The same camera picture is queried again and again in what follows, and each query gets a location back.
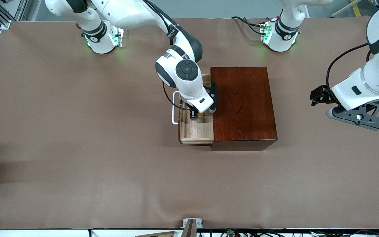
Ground dark wooden drawer cabinet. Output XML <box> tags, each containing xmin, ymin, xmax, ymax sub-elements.
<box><xmin>210</xmin><ymin>67</ymin><xmax>278</xmax><ymax>152</ymax></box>

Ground brown camera post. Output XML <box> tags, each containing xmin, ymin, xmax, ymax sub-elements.
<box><xmin>182</xmin><ymin>219</ymin><xmax>197</xmax><ymax>237</ymax></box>

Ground white drawer handle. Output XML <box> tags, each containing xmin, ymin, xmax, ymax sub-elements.
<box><xmin>172</xmin><ymin>91</ymin><xmax>181</xmax><ymax>125</ymax></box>

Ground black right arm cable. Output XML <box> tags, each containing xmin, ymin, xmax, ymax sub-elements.
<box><xmin>142</xmin><ymin>0</ymin><xmax>195</xmax><ymax>112</ymax></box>

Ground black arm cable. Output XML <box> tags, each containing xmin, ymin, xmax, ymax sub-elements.
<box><xmin>142</xmin><ymin>0</ymin><xmax>195</xmax><ymax>112</ymax></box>
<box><xmin>326</xmin><ymin>43</ymin><xmax>371</xmax><ymax>99</ymax></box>

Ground light wooden drawer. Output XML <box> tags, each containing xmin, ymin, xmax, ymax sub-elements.
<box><xmin>178</xmin><ymin>74</ymin><xmax>214</xmax><ymax>144</ymax></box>

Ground table cover mat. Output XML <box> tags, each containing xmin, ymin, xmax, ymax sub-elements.
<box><xmin>0</xmin><ymin>16</ymin><xmax>379</xmax><ymax>230</ymax></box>

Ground grey metal bracket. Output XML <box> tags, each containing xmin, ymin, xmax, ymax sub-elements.
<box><xmin>183</xmin><ymin>218</ymin><xmax>204</xmax><ymax>229</ymax></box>

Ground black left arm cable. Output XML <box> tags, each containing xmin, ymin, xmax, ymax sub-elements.
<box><xmin>326</xmin><ymin>43</ymin><xmax>371</xmax><ymax>99</ymax></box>

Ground black base cable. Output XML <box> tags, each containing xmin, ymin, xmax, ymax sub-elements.
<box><xmin>231</xmin><ymin>16</ymin><xmax>266</xmax><ymax>35</ymax></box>

